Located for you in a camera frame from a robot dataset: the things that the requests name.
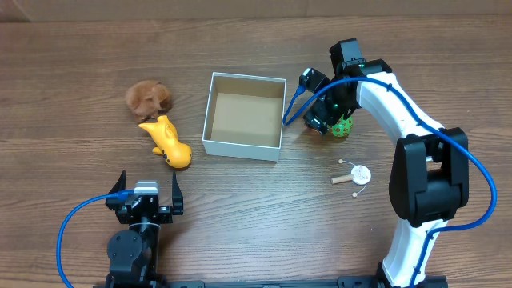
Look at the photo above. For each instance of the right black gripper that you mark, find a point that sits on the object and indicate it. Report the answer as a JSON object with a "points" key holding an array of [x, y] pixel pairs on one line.
{"points": [[320, 121]]}

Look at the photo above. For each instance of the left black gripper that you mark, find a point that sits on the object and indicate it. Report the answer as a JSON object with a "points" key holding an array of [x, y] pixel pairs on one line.
{"points": [[148, 214]]}

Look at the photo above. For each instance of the yellow toy whale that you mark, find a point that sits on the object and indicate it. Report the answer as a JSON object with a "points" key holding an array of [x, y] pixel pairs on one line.
{"points": [[165, 137]]}

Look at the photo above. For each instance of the brown plush toy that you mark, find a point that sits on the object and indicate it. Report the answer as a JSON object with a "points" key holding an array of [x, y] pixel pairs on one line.
{"points": [[148, 99]]}

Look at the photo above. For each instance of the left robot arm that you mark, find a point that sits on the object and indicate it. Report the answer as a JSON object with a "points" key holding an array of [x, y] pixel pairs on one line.
{"points": [[133, 252]]}

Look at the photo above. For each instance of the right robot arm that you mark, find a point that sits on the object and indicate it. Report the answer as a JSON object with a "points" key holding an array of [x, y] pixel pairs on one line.
{"points": [[429, 179]]}

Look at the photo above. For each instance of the green number ball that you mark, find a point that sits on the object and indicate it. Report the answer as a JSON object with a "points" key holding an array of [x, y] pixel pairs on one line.
{"points": [[342, 127]]}

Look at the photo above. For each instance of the small wooden rattle drum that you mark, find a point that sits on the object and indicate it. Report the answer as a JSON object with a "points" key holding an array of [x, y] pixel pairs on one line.
{"points": [[359, 174]]}

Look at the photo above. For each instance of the white cardboard box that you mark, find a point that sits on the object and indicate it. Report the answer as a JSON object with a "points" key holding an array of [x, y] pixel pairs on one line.
{"points": [[244, 116]]}

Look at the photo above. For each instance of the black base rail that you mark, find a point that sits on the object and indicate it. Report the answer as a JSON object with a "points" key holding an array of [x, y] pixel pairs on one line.
{"points": [[341, 282]]}

